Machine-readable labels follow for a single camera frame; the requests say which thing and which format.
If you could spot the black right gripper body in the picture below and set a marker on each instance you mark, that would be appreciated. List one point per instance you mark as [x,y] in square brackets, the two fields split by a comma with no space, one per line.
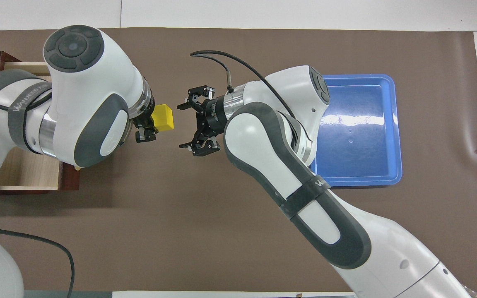
[213,116]

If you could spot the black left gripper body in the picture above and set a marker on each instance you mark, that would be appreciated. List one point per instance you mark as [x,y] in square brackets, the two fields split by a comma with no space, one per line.
[144,121]

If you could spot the yellow cube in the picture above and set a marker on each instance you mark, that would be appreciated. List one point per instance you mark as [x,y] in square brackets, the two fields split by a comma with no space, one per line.
[164,118]

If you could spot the wooden drawer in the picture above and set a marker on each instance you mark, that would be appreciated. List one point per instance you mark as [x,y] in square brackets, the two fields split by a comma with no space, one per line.
[27,174]

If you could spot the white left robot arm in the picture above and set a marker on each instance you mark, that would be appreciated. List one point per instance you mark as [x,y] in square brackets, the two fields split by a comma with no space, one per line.
[85,82]

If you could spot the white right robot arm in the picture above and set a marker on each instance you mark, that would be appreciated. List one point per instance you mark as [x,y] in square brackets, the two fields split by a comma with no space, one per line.
[271,136]

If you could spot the brown paper mat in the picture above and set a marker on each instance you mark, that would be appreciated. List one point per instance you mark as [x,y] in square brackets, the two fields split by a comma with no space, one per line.
[222,227]

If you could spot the blue plastic tray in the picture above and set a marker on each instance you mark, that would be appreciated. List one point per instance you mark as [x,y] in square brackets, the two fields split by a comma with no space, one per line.
[358,124]

